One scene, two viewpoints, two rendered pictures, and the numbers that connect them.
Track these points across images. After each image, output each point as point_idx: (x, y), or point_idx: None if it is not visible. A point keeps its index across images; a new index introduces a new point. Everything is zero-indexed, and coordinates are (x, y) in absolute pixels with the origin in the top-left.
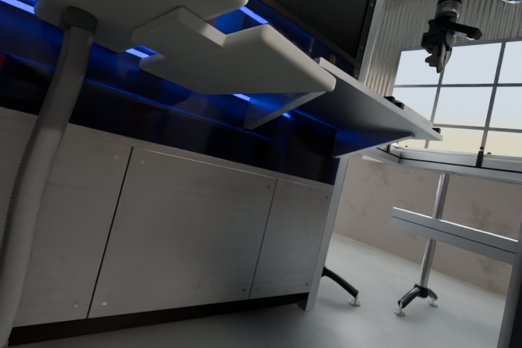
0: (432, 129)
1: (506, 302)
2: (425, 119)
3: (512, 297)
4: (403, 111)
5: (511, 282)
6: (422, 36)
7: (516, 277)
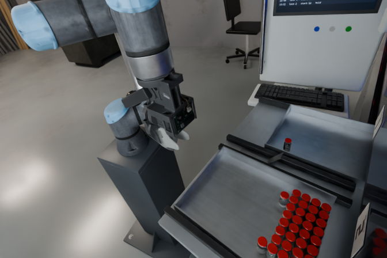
0: (181, 194)
1: (163, 208)
2: (188, 188)
3: (173, 186)
4: (218, 150)
5: (163, 198)
6: (193, 102)
7: (172, 179)
